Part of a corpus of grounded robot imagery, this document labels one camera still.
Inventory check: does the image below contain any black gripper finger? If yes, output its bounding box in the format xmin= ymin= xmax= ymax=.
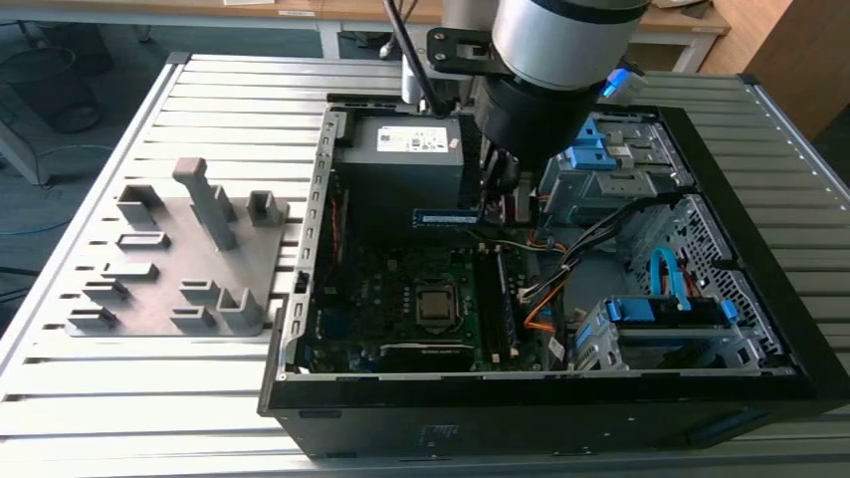
xmin=509 ymin=172 xmax=541 ymax=225
xmin=477 ymin=142 xmax=522 ymax=225

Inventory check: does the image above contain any black RAM slot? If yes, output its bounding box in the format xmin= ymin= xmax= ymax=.
xmin=477 ymin=248 xmax=501 ymax=363

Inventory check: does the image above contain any blue plastic drive latch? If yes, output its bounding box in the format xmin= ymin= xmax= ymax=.
xmin=574 ymin=121 xmax=605 ymax=149
xmin=563 ymin=145 xmax=618 ymax=171

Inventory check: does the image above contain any grey metal drive cage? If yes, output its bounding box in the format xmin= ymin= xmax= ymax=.
xmin=535 ymin=112 xmax=697 ymax=233

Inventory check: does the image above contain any grey power supply unit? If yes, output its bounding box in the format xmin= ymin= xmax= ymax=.
xmin=331 ymin=117 xmax=466 ymax=235

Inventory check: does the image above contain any silver CPU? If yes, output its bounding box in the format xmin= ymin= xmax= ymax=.
xmin=419 ymin=290 xmax=459 ymax=322

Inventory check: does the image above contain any blue disk carrier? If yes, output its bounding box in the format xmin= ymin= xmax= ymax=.
xmin=606 ymin=295 xmax=740 ymax=330

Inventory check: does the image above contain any black CPU socket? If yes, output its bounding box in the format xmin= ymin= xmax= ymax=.
xmin=410 ymin=282 xmax=467 ymax=334

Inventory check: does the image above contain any green motherboard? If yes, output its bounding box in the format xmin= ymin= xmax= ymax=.
xmin=298 ymin=243 xmax=573 ymax=374

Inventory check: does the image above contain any black graphics card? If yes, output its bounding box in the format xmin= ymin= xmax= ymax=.
xmin=379 ymin=342 xmax=477 ymax=373

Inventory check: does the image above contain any grey metal disk bay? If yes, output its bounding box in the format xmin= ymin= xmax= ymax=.
xmin=571 ymin=298 xmax=769 ymax=372

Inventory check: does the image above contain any wooden cabinet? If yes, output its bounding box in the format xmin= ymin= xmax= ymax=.
xmin=701 ymin=0 xmax=850 ymax=143

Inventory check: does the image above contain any black PC case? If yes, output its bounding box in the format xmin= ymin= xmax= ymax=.
xmin=256 ymin=92 xmax=850 ymax=459

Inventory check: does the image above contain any grey parts rack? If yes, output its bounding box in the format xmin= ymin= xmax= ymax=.
xmin=64 ymin=156 xmax=292 ymax=339

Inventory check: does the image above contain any dark wheeled bin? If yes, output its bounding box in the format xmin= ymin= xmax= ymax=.
xmin=0 ymin=22 xmax=115 ymax=135

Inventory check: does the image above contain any white table leg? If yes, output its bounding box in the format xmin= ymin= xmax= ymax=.
xmin=0 ymin=119 xmax=52 ymax=188

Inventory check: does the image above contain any black wire bundle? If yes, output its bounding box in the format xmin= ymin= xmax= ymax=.
xmin=522 ymin=195 xmax=686 ymax=301

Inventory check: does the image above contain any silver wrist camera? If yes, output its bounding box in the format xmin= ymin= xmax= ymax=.
xmin=401 ymin=53 xmax=466 ymax=114

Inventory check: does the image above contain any black camera bracket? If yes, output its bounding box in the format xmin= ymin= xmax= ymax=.
xmin=425 ymin=27 xmax=511 ymax=77

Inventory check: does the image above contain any black camera cable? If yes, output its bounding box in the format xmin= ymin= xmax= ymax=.
xmin=383 ymin=0 xmax=450 ymax=120

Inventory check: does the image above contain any orange wire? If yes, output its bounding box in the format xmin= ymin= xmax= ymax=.
xmin=522 ymin=283 xmax=567 ymax=331

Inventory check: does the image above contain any red wire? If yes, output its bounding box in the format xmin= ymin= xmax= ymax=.
xmin=330 ymin=186 xmax=346 ymax=263

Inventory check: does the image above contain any cable with grey plug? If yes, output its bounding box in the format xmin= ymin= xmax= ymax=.
xmin=379 ymin=0 xmax=426 ymax=60

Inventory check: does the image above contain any blue flat data wire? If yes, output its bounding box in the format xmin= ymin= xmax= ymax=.
xmin=649 ymin=246 xmax=694 ymax=313

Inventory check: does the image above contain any wooden desk white frame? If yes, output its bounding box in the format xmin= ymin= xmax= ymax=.
xmin=218 ymin=0 xmax=732 ymax=74

